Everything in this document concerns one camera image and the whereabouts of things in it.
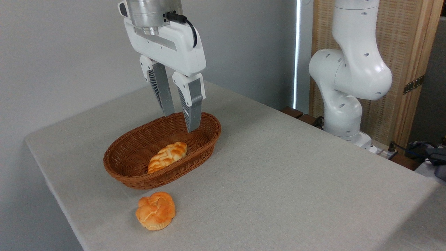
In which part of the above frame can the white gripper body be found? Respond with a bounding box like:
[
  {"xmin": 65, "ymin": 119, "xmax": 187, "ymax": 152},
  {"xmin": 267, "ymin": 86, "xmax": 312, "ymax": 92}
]
[{"xmin": 118, "ymin": 1, "xmax": 207, "ymax": 77}]

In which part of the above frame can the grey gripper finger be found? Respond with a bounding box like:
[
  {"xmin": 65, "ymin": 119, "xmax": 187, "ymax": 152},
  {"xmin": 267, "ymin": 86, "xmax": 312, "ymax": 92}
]
[
  {"xmin": 140, "ymin": 55, "xmax": 176, "ymax": 117},
  {"xmin": 172, "ymin": 71, "xmax": 206, "ymax": 133}
]

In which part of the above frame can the long braided bread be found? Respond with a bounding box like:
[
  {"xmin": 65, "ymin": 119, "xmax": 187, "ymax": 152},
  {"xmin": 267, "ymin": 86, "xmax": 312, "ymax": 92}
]
[{"xmin": 147, "ymin": 142, "xmax": 188, "ymax": 175}]

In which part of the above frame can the round knotted bread roll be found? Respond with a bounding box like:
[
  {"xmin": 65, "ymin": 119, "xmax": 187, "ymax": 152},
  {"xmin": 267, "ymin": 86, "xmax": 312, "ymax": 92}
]
[{"xmin": 136, "ymin": 191, "xmax": 176, "ymax": 231}]

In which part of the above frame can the brown wicker oval basket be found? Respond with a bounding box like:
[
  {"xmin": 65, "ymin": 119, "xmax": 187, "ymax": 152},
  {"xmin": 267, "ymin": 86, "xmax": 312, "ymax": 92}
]
[{"xmin": 103, "ymin": 112, "xmax": 222, "ymax": 190}]

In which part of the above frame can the grey tablecloth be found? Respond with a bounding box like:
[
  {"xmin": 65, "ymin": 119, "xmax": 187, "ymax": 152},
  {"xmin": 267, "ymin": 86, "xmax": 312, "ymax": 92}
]
[{"xmin": 24, "ymin": 75, "xmax": 446, "ymax": 251}]

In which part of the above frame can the wooden rattan folding screen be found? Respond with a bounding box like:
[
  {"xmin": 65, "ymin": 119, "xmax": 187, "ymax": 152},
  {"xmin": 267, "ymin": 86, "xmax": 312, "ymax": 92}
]
[{"xmin": 309, "ymin": 0, "xmax": 445, "ymax": 149}]

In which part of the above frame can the metal screen hinge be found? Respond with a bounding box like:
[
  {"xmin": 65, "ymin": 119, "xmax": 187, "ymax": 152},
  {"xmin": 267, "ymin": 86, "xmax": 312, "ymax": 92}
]
[{"xmin": 403, "ymin": 75, "xmax": 425, "ymax": 95}]

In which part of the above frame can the dark grey cloth bundle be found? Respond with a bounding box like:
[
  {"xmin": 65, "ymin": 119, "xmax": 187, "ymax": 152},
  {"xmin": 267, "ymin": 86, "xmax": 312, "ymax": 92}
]
[{"xmin": 411, "ymin": 139, "xmax": 446, "ymax": 181}]

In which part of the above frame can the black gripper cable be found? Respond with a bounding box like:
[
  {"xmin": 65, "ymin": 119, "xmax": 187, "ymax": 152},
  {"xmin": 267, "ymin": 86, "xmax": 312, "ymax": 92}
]
[{"xmin": 166, "ymin": 12, "xmax": 198, "ymax": 48}]

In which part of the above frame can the black power cable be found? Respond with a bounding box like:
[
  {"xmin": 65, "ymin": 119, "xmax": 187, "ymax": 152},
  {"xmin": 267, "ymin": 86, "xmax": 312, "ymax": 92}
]
[{"xmin": 388, "ymin": 141, "xmax": 434, "ymax": 161}]

